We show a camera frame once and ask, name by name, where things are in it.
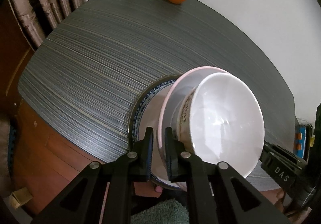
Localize pink bowl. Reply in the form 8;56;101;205
157;66;226;166

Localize person right hand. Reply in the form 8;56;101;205
272;188;286;212

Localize person left hand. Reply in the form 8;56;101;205
152;181;163;193

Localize white bowl black lettering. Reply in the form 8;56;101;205
175;73;265;178

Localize brown wooden cabinet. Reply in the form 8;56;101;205
1;0;96;215

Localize small blue floral plate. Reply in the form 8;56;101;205
127;74;185;190

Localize white plate pink roses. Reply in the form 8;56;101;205
136;83;186;190

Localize green fleece sleeve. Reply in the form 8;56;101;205
131;199;189;224

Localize blue box on shelf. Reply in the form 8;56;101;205
293;125;306;159

